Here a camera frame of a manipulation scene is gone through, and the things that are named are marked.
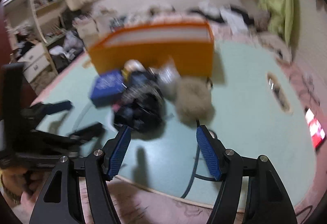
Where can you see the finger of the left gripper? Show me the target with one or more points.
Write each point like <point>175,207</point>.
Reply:
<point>40,110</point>
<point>89,132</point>

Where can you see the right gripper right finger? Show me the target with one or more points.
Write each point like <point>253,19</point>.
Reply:
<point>267,199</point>

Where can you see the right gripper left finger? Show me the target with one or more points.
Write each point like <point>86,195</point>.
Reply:
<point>59,200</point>

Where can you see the blue rectangular case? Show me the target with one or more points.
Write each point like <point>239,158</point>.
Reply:
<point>107,88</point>

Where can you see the black lace fabric pouch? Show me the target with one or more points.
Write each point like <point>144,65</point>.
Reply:
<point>141,104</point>

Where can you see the beige fur pompom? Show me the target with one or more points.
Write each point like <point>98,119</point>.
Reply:
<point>194,100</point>

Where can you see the white drawer cabinet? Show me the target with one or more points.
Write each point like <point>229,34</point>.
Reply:
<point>36,60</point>

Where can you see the smartphone with lit screen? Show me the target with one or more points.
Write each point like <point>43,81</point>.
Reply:
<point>317,133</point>

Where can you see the clear plastic bag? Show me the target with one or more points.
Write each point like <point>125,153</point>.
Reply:
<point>167,76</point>

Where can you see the orange cardboard box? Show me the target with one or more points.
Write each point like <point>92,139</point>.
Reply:
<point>189,44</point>

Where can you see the pile of clothes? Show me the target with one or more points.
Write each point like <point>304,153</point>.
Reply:
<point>238,19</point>

